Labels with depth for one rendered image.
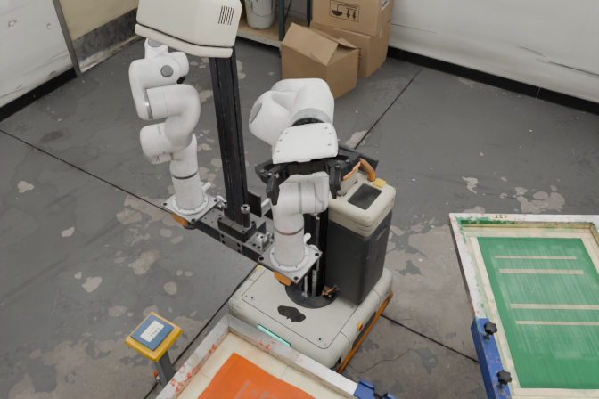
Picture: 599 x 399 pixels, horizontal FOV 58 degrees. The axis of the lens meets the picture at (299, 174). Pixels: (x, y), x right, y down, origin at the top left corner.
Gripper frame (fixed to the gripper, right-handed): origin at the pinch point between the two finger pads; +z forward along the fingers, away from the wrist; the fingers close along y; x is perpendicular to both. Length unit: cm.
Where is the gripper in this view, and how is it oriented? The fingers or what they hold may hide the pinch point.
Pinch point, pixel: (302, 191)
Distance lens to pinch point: 80.3
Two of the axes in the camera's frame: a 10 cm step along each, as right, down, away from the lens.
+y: 9.8, -1.1, -1.9
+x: 2.0, 8.0, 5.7
